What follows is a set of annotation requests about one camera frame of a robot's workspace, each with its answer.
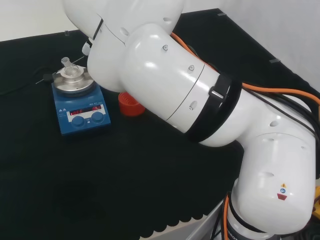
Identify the red ribbed flask stand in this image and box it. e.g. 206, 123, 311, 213
117, 90, 146, 118

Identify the grey metal base plate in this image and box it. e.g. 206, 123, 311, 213
193, 201, 227, 240

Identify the thin metal probe rod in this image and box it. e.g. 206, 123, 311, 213
35, 55, 85, 85

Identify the heater with blue base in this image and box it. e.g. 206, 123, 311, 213
42, 63, 112, 137

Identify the black bench cloth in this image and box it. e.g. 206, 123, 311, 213
0, 8, 320, 240

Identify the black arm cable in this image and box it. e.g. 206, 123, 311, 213
245, 89, 320, 138

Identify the clear glass round-bottom flask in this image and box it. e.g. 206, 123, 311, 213
60, 56, 82, 79

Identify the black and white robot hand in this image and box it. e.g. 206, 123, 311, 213
81, 37, 94, 57

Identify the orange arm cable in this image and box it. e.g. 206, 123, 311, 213
170, 31, 320, 240

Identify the black heater cable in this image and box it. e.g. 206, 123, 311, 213
0, 65, 55, 96

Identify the yellow stop button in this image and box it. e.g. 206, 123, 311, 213
310, 185, 320, 223

